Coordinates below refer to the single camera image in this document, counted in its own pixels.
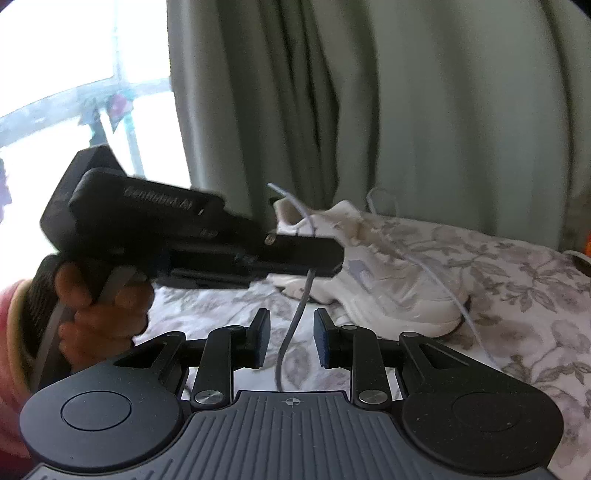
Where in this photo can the grey shoelace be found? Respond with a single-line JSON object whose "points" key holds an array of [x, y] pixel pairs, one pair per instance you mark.
{"points": [[295, 318]]}

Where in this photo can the bright window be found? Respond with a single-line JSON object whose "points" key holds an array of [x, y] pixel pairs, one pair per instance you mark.
{"points": [[55, 46]]}

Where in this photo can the green curtain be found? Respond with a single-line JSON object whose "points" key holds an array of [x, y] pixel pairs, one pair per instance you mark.
{"points": [[392, 92]]}

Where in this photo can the person's left hand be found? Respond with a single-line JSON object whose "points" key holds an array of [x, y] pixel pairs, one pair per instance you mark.
{"points": [[115, 318]]}

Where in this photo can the floral blanket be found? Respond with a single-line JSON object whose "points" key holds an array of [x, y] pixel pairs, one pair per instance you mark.
{"points": [[508, 300]]}

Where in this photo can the white sneaker shoe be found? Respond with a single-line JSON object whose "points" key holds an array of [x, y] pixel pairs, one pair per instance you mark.
{"points": [[392, 290]]}

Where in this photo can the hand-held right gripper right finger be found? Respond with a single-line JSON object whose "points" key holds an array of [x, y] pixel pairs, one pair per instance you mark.
{"points": [[321, 342]]}

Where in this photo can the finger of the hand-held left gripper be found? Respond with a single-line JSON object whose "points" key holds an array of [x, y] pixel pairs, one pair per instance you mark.
{"points": [[304, 256]]}

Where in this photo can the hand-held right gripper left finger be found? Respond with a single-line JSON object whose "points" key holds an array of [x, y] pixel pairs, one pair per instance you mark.
{"points": [[263, 340]]}

